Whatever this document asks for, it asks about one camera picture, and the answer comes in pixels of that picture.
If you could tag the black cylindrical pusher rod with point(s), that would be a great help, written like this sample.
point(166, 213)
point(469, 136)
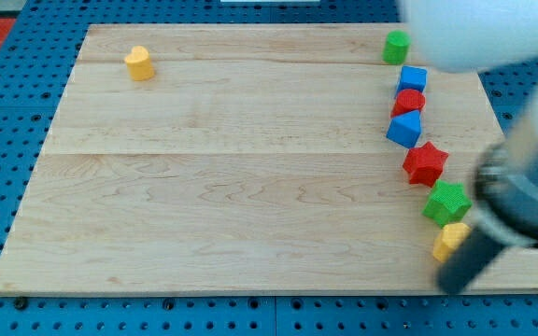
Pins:
point(471, 258)

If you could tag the blue triangle block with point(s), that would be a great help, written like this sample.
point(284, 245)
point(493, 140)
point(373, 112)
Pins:
point(405, 129)

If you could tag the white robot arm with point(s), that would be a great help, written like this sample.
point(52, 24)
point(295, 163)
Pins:
point(462, 36)

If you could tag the blue cube block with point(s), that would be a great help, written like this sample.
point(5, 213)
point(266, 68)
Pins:
point(412, 77)

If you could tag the yellow heart block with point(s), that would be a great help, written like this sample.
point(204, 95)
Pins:
point(139, 64)

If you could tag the red cylinder block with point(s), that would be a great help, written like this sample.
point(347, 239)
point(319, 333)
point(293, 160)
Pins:
point(407, 100)

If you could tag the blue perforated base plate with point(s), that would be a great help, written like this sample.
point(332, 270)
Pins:
point(35, 63)

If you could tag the yellow pentagon block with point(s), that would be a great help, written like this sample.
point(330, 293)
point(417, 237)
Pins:
point(449, 239)

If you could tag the dark grey tool mount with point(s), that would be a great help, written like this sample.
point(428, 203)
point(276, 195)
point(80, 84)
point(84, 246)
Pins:
point(506, 190)

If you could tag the green star block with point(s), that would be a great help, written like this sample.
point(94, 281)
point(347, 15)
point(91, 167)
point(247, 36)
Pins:
point(447, 203)

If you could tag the red star block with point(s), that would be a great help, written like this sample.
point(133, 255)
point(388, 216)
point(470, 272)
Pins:
point(424, 165)

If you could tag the green cylinder block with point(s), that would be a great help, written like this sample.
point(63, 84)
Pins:
point(396, 47)

